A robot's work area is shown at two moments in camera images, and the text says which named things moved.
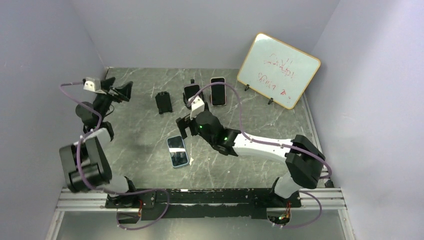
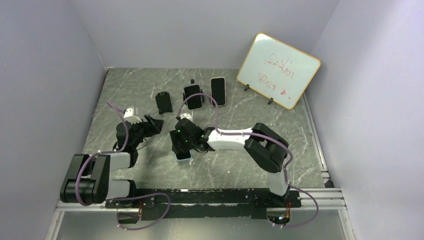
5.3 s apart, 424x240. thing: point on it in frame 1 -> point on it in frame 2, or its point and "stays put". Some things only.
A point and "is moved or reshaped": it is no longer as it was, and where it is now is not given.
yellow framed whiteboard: (277, 70) stays put
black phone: (191, 90) stays put
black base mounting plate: (154, 204) stays put
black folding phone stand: (163, 102) stays put
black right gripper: (184, 123) -> (175, 136)
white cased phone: (218, 91) stays put
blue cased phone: (177, 151) is moved or reshaped
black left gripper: (125, 92) -> (154, 127)
